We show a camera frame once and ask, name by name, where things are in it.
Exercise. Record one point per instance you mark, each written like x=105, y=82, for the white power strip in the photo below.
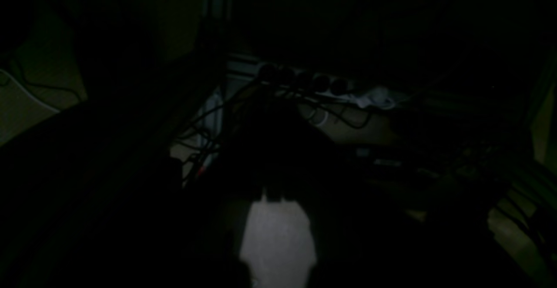
x=306, y=83

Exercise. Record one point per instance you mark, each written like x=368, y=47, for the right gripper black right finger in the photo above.
x=321, y=174

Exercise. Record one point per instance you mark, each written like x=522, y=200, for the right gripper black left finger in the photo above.
x=239, y=149

